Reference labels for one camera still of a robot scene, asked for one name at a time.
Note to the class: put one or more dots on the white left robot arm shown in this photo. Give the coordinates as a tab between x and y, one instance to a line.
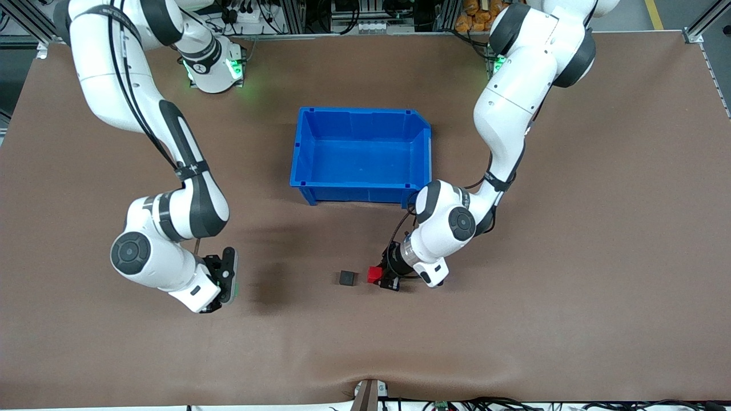
514	108

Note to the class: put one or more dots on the aluminium frame profile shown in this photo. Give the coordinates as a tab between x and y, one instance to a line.
699	28

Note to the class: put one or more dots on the brown table mat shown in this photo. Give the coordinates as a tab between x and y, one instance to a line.
365	331

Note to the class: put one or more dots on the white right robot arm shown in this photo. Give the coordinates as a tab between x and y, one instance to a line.
154	268

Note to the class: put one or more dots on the aluminium table edge rail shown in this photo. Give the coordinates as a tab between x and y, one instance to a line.
342	36

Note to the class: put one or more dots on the brown camera mount post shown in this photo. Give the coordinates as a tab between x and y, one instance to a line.
368	397

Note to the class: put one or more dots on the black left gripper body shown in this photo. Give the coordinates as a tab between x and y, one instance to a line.
394	263

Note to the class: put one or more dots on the blue plastic storage bin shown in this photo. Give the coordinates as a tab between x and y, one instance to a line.
360	160

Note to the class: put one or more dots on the black cube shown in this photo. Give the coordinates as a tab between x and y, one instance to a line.
346	278

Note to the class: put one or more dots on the white power strip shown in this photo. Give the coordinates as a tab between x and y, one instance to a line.
246	14

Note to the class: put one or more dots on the red cube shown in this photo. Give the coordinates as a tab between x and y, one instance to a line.
374	275

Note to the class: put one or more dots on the orange objects pile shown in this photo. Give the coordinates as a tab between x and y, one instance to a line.
477	17

